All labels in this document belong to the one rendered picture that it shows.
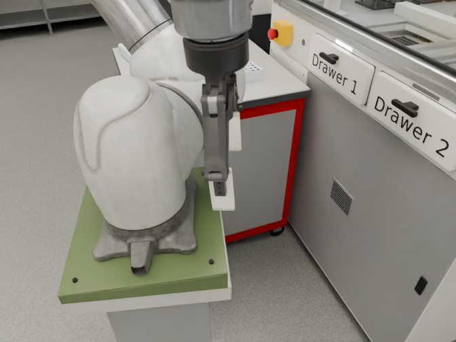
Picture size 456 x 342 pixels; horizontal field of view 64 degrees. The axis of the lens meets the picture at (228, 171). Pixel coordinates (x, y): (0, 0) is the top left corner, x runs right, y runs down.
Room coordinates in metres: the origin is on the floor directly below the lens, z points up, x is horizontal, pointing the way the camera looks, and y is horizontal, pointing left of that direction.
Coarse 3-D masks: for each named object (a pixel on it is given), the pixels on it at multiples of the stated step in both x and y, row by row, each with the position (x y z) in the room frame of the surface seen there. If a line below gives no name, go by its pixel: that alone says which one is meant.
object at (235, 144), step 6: (234, 114) 0.49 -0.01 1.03; (234, 120) 0.49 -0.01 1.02; (234, 126) 0.49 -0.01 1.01; (234, 132) 0.49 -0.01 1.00; (240, 132) 0.49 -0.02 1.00; (234, 138) 0.49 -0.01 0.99; (240, 138) 0.49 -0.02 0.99; (234, 144) 0.49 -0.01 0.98; (240, 144) 0.49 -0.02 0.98; (234, 150) 0.49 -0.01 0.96; (240, 150) 0.49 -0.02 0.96
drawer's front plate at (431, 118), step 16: (384, 80) 0.85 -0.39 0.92; (384, 96) 0.83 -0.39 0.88; (400, 96) 0.79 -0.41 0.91; (416, 96) 0.75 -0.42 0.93; (384, 112) 0.82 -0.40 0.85; (400, 112) 0.78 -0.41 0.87; (432, 112) 0.70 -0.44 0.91; (448, 112) 0.67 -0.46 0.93; (400, 128) 0.76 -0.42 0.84; (432, 128) 0.69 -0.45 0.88; (448, 128) 0.65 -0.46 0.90; (416, 144) 0.71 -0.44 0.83; (432, 144) 0.67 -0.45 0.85; (448, 160) 0.63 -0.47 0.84
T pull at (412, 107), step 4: (392, 100) 0.76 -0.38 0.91; (396, 100) 0.76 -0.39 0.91; (392, 104) 0.76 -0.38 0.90; (396, 104) 0.75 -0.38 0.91; (400, 104) 0.74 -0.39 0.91; (404, 104) 0.74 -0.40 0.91; (408, 104) 0.74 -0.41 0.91; (412, 104) 0.74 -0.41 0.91; (416, 104) 0.74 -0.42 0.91; (400, 108) 0.74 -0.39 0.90; (404, 108) 0.73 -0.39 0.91; (408, 108) 0.72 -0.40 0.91; (412, 108) 0.73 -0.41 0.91; (416, 108) 0.73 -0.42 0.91; (404, 112) 0.72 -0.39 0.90; (408, 112) 0.71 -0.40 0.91; (412, 112) 0.71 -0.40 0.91; (416, 112) 0.70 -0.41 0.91; (412, 116) 0.70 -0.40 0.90; (416, 116) 0.70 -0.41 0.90
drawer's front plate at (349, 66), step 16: (320, 48) 1.12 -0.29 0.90; (336, 48) 1.05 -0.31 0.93; (320, 64) 1.11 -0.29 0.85; (336, 64) 1.03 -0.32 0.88; (352, 64) 0.97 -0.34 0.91; (368, 64) 0.93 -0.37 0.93; (336, 80) 1.02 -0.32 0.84; (352, 80) 0.96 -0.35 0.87; (368, 80) 0.91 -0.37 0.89; (352, 96) 0.94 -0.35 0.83
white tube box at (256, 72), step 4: (252, 64) 1.25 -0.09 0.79; (256, 64) 1.24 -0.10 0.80; (252, 68) 1.22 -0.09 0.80; (256, 68) 1.22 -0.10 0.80; (260, 68) 1.22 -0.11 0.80; (248, 72) 1.18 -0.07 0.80; (252, 72) 1.19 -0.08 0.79; (256, 72) 1.19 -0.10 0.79; (260, 72) 1.20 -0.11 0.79; (248, 76) 1.18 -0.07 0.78; (252, 76) 1.19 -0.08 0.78; (256, 76) 1.19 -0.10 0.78; (260, 76) 1.20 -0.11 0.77; (248, 80) 1.18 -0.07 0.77; (252, 80) 1.19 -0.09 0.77; (256, 80) 1.20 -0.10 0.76
